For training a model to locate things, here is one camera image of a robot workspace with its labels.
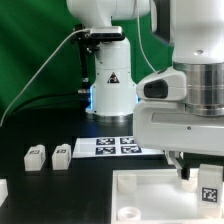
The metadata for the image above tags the white part left edge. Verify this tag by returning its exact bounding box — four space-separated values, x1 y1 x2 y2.
0 179 8 207

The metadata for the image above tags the white camera cable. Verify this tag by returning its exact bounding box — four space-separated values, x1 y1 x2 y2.
0 27 92 128

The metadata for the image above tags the black cable on table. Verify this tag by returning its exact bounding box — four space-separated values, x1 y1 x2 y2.
3 91 88 124

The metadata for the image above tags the grey camera on stand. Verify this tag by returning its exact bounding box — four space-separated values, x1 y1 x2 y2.
90 26 124 41

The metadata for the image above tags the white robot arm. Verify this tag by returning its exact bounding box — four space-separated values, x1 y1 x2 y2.
66 0 224 163

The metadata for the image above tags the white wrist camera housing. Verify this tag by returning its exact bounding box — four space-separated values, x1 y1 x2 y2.
136 67 187 101

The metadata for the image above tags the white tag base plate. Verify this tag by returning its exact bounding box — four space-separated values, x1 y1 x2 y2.
72 136 163 158

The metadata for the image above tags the white square table top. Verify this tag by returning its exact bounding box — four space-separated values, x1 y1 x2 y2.
111 169 224 224

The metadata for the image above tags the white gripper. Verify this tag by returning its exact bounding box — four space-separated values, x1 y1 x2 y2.
133 100 224 180

